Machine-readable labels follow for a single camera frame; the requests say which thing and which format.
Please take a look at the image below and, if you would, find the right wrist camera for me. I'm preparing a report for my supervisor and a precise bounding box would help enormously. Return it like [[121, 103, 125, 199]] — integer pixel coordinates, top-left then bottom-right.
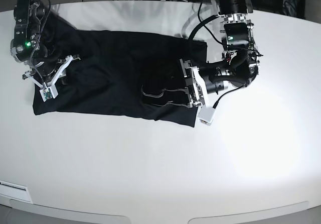
[[39, 85, 58, 102]]

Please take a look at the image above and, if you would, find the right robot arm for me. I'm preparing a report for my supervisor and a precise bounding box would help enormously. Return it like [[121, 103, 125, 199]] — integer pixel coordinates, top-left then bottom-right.
[[10, 0, 80, 98]]

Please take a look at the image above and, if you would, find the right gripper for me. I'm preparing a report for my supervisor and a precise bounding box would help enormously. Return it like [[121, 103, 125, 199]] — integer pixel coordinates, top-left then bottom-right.
[[22, 55, 81, 89]]

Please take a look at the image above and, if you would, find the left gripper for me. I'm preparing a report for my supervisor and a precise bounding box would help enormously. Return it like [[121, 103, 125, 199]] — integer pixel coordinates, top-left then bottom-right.
[[140, 58, 233, 109]]

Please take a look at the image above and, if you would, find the white label plate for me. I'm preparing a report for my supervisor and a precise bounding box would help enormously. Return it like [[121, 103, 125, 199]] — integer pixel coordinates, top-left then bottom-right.
[[1, 180, 33, 204]]

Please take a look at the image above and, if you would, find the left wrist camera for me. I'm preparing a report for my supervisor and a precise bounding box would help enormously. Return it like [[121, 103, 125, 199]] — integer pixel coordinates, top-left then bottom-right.
[[198, 105, 216, 126]]

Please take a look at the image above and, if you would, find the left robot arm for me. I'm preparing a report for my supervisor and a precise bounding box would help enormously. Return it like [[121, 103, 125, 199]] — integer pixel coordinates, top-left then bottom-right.
[[141, 0, 261, 109]]

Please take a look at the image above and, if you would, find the black T-shirt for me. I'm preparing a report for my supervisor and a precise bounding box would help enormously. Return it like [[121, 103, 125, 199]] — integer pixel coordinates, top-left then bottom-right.
[[33, 14, 197, 127]]

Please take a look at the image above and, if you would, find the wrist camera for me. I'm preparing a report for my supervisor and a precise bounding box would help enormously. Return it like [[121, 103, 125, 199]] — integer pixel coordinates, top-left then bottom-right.
[[198, 105, 216, 126], [39, 85, 58, 102]]

